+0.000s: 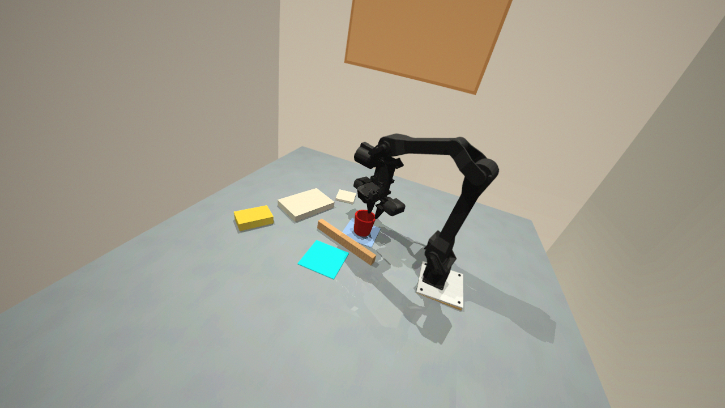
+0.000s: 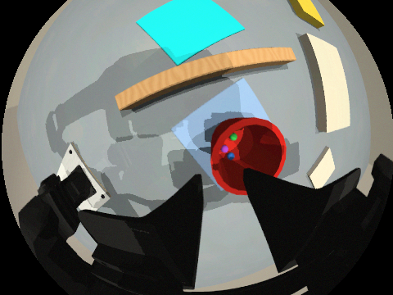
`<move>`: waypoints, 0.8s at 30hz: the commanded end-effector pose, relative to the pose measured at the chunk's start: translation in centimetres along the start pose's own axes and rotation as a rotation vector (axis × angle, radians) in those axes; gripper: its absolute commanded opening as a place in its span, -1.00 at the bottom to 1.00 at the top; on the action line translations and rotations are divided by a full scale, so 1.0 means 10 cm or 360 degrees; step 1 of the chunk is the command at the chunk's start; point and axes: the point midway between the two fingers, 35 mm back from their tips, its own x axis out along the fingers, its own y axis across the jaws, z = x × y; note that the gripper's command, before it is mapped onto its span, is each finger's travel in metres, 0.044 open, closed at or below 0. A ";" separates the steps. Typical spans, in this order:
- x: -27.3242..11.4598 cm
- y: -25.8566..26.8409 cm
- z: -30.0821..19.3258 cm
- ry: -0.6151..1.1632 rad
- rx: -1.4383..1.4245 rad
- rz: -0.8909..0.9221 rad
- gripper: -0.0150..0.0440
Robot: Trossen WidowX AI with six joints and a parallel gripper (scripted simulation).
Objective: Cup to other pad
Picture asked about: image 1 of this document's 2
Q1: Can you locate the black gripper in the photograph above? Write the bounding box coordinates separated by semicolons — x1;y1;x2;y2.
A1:
353;174;406;219

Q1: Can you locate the orange wooden plank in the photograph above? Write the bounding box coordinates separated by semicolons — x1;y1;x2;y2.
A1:
317;219;376;266

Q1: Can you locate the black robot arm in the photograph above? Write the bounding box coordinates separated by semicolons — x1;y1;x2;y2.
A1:
354;134;499;290

